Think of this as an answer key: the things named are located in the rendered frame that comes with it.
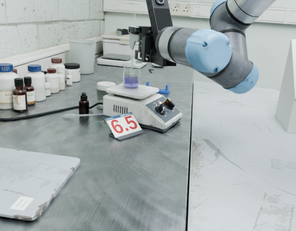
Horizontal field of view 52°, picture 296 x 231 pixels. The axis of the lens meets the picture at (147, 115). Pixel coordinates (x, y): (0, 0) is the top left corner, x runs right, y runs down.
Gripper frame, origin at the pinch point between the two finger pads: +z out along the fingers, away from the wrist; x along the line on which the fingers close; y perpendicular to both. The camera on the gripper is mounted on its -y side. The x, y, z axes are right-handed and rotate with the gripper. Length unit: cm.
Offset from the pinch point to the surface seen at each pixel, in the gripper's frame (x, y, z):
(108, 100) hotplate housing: -7.0, 19.9, -0.2
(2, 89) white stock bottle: -33.0, 19.4, 17.0
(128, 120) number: -4.6, 23.4, -9.0
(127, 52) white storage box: 43, 20, 97
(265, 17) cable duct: 131, -6, 74
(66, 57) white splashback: -1, 19, 76
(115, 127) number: -9.2, 23.9, -11.1
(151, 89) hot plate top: 5.8, 17.2, -1.5
